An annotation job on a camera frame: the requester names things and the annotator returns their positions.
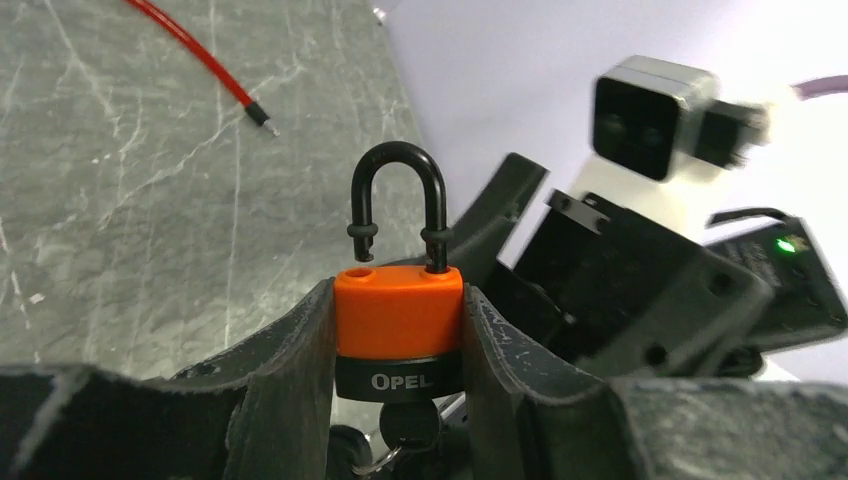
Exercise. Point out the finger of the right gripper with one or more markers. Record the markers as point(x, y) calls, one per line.
point(481, 232)

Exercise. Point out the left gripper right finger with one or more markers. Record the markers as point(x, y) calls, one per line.
point(532, 415)

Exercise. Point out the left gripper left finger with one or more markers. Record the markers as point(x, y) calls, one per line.
point(259, 410)

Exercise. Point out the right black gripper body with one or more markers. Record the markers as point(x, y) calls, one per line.
point(616, 294)

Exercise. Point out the black-headed keys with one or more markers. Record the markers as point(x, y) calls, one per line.
point(409, 427)

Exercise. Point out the orange padlock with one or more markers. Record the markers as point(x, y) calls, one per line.
point(398, 326)

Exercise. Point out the red cable lock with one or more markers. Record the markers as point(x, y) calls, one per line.
point(253, 110)

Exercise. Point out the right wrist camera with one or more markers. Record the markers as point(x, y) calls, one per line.
point(650, 114)

